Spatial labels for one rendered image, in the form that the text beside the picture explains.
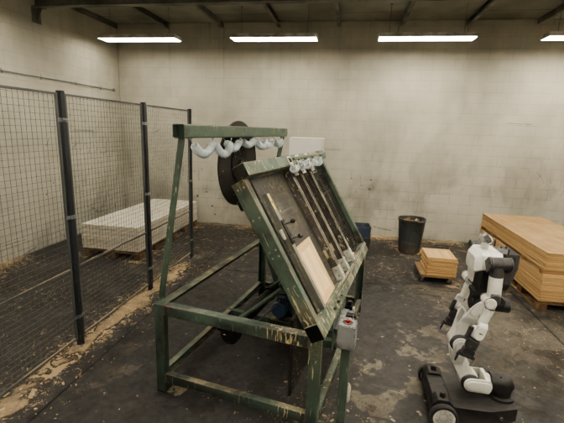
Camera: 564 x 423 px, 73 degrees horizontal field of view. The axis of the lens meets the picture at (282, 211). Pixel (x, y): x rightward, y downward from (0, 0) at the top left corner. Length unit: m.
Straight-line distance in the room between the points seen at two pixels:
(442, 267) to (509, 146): 3.43
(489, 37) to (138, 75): 7.15
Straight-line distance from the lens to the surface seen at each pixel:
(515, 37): 8.89
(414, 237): 7.44
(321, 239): 3.42
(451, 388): 3.72
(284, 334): 2.85
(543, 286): 5.99
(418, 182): 8.40
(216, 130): 3.21
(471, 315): 3.33
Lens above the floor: 2.19
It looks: 12 degrees down
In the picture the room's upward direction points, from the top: 2 degrees clockwise
